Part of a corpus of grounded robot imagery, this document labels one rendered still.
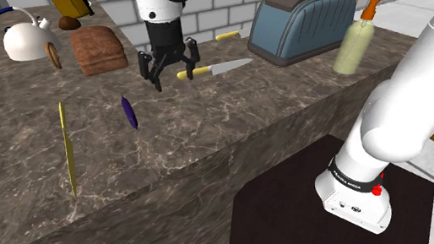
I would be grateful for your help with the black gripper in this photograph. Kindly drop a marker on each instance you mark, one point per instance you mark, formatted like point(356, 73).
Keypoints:
point(165, 36)

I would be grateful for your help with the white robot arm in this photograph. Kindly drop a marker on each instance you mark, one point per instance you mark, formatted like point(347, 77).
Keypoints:
point(413, 101)

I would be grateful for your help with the purple pen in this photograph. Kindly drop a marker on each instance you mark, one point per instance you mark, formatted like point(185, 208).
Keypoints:
point(129, 112)

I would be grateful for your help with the brown bread loaf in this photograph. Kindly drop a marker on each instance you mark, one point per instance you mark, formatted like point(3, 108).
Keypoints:
point(98, 49)

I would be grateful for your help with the brown potato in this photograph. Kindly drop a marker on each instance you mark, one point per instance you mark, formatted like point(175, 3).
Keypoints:
point(69, 22)

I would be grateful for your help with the yellow box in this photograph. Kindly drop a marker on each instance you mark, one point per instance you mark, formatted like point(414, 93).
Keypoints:
point(69, 3)

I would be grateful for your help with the blue toaster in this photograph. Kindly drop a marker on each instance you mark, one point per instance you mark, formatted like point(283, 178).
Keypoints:
point(300, 24)

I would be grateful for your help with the thin all-yellow knife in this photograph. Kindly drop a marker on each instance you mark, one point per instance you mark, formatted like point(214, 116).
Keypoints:
point(68, 152)

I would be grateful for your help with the green soap bottle orange pump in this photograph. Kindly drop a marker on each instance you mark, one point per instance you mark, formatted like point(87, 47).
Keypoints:
point(353, 44)

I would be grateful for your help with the dark robot stand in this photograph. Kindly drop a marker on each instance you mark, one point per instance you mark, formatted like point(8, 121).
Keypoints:
point(294, 211)

